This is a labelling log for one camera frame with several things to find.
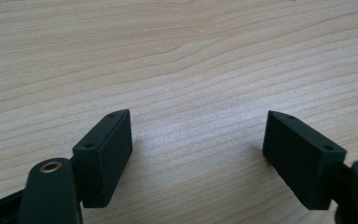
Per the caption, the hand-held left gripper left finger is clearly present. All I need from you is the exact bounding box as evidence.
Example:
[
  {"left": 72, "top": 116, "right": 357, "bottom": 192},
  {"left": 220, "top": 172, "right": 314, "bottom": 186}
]
[{"left": 72, "top": 108, "right": 134, "bottom": 209}]

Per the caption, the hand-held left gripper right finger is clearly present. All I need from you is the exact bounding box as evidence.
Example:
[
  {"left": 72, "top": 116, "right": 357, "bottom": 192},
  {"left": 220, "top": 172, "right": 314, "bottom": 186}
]
[{"left": 262, "top": 109, "right": 348, "bottom": 211}]

